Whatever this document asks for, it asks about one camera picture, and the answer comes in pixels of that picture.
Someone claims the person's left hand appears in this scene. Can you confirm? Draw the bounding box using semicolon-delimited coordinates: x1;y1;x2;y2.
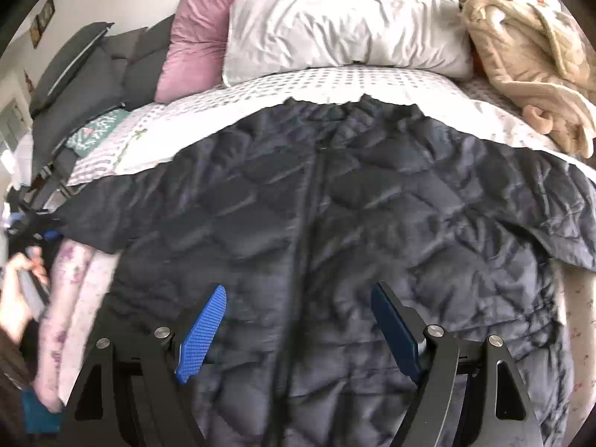
0;247;50;343

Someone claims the grey cushion with white piping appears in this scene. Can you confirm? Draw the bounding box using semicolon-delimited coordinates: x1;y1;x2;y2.
29;22;115;118

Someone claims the person's left forearm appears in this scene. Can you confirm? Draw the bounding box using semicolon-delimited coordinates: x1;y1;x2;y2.
0;323;40;447

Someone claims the white dotted bed sheet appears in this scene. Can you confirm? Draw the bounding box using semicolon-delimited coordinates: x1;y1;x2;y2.
65;65;596;187

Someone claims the teal patterned cloth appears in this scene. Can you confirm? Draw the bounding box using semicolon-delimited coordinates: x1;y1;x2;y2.
65;109;132;158

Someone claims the dark framed wall picture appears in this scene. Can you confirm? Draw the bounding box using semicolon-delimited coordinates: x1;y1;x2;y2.
29;0;56;49

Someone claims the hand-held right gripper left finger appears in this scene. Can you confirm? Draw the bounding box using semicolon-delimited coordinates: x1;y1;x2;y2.
58;284;228;447

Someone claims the pink velvet pillow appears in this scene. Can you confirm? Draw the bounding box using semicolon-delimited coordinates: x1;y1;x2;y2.
155;0;251;104

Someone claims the beige plush blanket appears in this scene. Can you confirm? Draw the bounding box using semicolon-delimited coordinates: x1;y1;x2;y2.
457;0;596;158

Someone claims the white pillow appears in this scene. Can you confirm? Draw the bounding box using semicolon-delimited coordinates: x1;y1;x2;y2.
222;0;475;87

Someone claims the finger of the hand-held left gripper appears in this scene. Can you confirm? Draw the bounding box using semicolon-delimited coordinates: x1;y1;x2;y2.
27;212;63;245

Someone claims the black quilted jacket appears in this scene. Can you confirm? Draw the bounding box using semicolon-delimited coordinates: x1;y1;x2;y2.
57;94;596;447

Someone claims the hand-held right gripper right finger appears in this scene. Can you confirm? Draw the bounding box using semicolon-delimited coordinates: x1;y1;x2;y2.
371;282;543;447

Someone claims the pink floral bedcover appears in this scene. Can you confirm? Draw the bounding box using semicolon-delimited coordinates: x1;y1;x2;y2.
36;240;123;413

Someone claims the dark grey cushion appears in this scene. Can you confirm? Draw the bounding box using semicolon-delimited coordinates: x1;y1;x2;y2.
100;14;177;99

